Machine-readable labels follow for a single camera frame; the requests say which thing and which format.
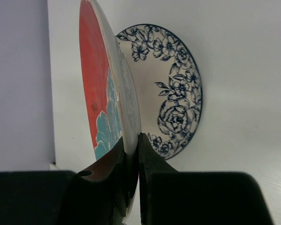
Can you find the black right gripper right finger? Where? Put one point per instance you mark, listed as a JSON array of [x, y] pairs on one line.
[[170, 197]]

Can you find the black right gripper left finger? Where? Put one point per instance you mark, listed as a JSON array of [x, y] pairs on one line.
[[89, 197]]

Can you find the red and teal plate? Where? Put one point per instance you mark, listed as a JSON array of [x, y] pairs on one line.
[[109, 90]]

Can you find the blue floral white plate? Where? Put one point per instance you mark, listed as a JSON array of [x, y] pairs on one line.
[[168, 86]]

